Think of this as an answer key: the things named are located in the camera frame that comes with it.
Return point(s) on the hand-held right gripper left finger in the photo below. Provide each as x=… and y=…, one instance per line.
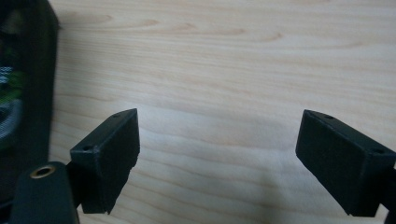
x=107, y=161

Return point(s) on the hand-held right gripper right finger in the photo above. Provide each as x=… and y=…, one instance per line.
x=342, y=165

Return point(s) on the black fabric bag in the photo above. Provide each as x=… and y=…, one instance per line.
x=37, y=93

